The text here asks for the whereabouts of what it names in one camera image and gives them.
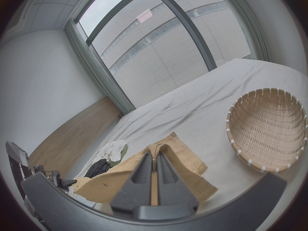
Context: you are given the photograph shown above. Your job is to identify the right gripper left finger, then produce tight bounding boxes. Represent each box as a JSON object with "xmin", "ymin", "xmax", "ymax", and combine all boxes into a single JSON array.
[{"xmin": 110, "ymin": 152, "xmax": 155, "ymax": 214}]

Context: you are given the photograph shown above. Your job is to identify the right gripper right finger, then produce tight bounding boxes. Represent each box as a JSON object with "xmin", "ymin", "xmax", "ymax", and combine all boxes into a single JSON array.
[{"xmin": 156, "ymin": 152, "xmax": 199, "ymax": 214}]

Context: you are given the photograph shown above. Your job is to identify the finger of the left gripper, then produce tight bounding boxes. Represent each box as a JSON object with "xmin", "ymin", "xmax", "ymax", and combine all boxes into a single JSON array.
[{"xmin": 63, "ymin": 178, "xmax": 78, "ymax": 190}]

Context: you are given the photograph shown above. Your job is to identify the tan shorts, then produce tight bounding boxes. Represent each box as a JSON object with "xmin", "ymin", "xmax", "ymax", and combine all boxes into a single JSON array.
[{"xmin": 73, "ymin": 132, "xmax": 218, "ymax": 205}]

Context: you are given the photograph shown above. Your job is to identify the black garment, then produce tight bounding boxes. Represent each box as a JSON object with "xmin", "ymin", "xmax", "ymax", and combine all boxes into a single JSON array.
[{"xmin": 84, "ymin": 158, "xmax": 111, "ymax": 178}]

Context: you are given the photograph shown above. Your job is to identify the green garment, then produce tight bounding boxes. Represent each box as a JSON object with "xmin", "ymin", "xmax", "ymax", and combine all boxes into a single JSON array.
[{"xmin": 107, "ymin": 145, "xmax": 128, "ymax": 169}]

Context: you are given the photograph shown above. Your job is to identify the white garment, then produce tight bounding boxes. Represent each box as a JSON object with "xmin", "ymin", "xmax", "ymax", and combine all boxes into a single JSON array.
[{"xmin": 94, "ymin": 140, "xmax": 127, "ymax": 162}]

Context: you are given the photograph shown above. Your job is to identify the bed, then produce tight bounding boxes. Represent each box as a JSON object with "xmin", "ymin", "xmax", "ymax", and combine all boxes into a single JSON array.
[{"xmin": 28, "ymin": 58, "xmax": 308, "ymax": 214}]

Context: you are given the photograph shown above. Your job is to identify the round woven basket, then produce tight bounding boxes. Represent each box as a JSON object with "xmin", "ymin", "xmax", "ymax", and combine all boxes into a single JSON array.
[{"xmin": 226, "ymin": 88, "xmax": 308, "ymax": 173}]

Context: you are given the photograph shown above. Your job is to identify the window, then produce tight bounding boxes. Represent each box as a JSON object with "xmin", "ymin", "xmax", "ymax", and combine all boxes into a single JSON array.
[{"xmin": 64, "ymin": 0, "xmax": 270, "ymax": 116}]

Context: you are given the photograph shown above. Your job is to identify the grey-green curtain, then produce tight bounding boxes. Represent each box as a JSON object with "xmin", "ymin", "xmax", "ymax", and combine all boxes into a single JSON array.
[
  {"xmin": 217, "ymin": 0, "xmax": 271, "ymax": 63},
  {"xmin": 64, "ymin": 19, "xmax": 136, "ymax": 116}
]

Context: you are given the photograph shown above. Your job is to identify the ceiling air vent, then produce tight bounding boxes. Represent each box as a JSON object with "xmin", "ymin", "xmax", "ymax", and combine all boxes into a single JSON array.
[{"xmin": 6, "ymin": 0, "xmax": 47, "ymax": 34}]

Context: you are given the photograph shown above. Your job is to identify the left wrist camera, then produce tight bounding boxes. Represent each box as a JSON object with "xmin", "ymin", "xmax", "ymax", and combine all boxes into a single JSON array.
[{"xmin": 51, "ymin": 170, "xmax": 61, "ymax": 186}]

